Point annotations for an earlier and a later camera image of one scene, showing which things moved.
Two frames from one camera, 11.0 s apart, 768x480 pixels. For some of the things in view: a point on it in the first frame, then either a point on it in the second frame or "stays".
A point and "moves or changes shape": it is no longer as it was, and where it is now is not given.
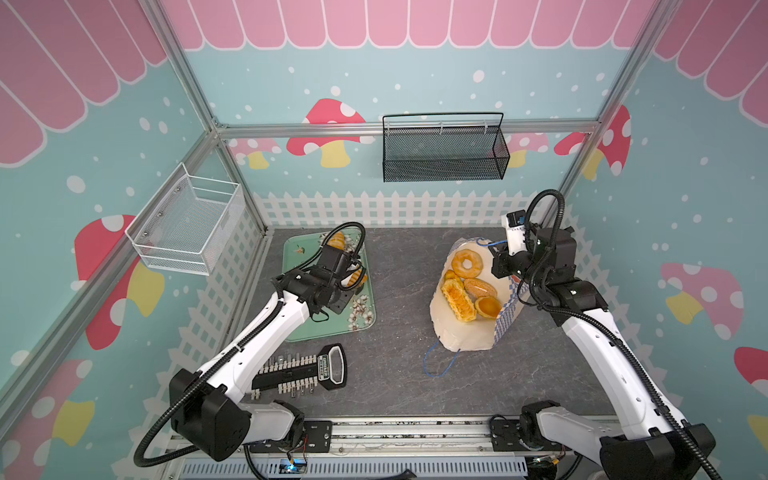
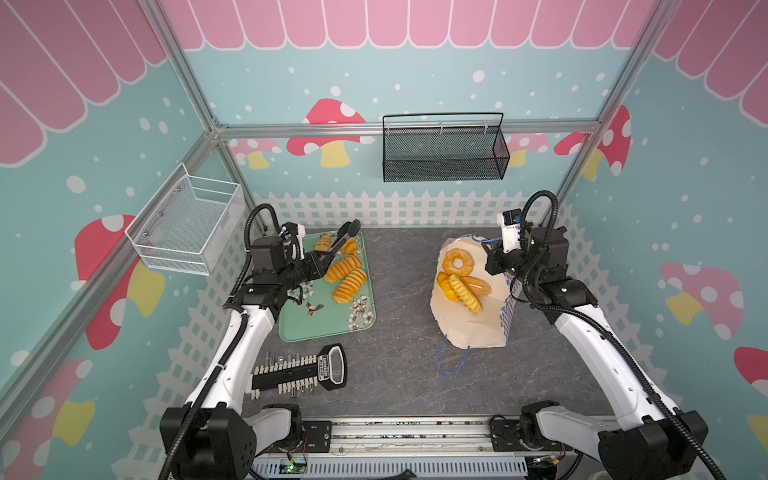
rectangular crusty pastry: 459,300 moves or changes shape
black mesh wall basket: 449,146 stays
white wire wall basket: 188,222 stays
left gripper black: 339,306 → 315,264
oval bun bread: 479,288 stays
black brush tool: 296,376 stays
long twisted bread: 355,277 moves or changes shape
